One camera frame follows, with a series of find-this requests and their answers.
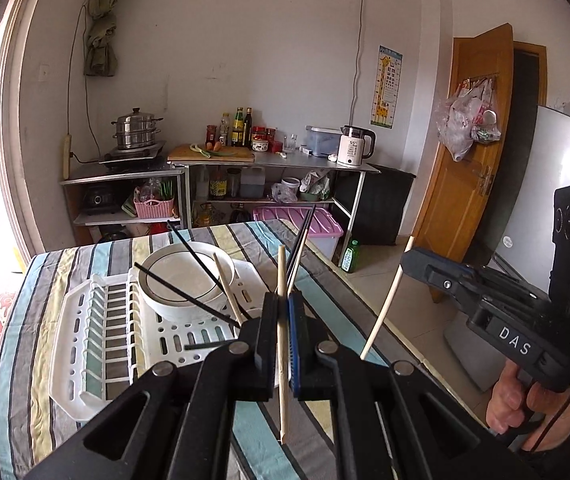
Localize metal kitchen shelf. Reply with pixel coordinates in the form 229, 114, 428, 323
59, 148, 382, 261

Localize clear plastic storage container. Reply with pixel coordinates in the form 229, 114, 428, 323
306, 126, 341, 158

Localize stainless steel steamer pot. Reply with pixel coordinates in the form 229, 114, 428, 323
112, 107, 163, 150

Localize white plastic dish rack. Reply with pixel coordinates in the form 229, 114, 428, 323
48, 258, 267, 422

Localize black induction cooker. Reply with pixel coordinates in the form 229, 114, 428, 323
99, 141, 166, 168

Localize pink plastic basket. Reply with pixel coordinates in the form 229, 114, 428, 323
133, 198, 174, 219

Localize right human hand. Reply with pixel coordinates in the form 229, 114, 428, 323
486, 360, 570, 452

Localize plastic bags on door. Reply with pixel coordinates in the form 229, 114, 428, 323
434, 76, 502, 162

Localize pink lid storage box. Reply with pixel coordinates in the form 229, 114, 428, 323
253, 206, 343, 259

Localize striped tablecloth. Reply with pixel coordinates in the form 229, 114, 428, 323
0, 219, 417, 480

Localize wooden door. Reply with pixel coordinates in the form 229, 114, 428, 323
412, 22, 548, 304

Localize wooden cutting board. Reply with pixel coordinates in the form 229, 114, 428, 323
167, 144, 255, 162

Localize white ceramic bowl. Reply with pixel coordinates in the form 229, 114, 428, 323
136, 242, 236, 323

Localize white electric kettle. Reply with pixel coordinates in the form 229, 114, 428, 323
337, 126, 376, 167

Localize green bottle on floor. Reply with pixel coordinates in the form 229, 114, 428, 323
340, 240, 360, 273

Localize wooden chopstick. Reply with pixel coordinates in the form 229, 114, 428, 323
276, 245, 289, 444
360, 263, 404, 361

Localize giraffe wall poster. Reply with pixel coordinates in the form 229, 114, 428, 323
371, 46, 403, 129

